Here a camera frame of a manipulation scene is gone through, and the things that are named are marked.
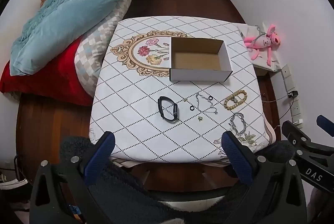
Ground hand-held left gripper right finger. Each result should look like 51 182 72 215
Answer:
221 131 308 224

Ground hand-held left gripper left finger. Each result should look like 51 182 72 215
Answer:
30 131 116 224

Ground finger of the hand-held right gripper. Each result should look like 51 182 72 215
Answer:
316 115 334 136
281 120 334 156

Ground silver chain bracelet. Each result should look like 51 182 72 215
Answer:
229 112 247 136

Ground wooden bead bracelet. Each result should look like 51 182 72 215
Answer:
224 90 247 110

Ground silver necklace chain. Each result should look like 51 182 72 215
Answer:
195 93 219 115

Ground black smart band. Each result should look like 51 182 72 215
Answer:
158 96 179 123

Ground white cardboard box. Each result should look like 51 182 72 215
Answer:
169 37 233 83

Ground person's dark fleece pants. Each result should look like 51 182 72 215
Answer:
60 136 296 224

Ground white diamond-pattern tablecloth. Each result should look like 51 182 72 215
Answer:
89 16 276 164

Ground red blanket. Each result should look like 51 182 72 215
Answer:
0 37 94 107

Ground pink plush toy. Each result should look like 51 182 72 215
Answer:
244 24 282 66

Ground checkered bed sheet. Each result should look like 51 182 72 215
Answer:
74 0 153 98

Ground light blue quilt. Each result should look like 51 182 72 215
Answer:
10 0 160 76

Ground white wall socket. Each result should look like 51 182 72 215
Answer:
289 102 301 117

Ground white cable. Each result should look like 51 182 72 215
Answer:
262 97 288 103

